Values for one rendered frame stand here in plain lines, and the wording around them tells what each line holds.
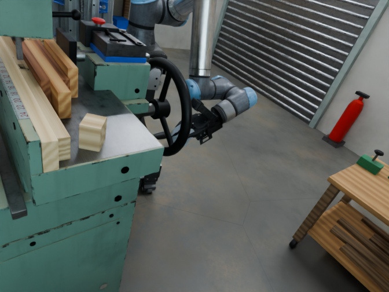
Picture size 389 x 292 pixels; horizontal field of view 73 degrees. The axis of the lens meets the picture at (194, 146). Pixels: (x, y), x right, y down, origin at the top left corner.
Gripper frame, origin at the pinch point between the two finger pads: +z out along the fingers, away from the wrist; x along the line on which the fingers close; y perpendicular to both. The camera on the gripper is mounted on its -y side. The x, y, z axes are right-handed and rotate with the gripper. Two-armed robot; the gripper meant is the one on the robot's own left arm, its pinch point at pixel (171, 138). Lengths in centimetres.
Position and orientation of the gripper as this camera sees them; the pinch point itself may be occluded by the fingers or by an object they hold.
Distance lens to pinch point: 87.7
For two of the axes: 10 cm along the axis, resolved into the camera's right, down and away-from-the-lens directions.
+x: -5.5, -5.9, 5.9
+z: -8.2, 5.0, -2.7
